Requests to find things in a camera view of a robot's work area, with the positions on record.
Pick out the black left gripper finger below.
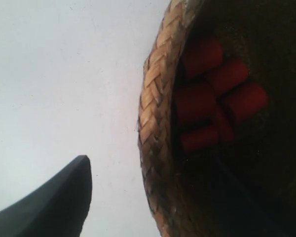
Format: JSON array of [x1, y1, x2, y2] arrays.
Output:
[[0, 155, 92, 237]]

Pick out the brown woven wicker basket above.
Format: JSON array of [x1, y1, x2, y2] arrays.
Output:
[[138, 0, 296, 237]]

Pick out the red cylinder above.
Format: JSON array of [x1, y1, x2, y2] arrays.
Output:
[[221, 82, 268, 124], [174, 82, 216, 125], [181, 36, 223, 80], [180, 125, 219, 152], [204, 58, 249, 97]]

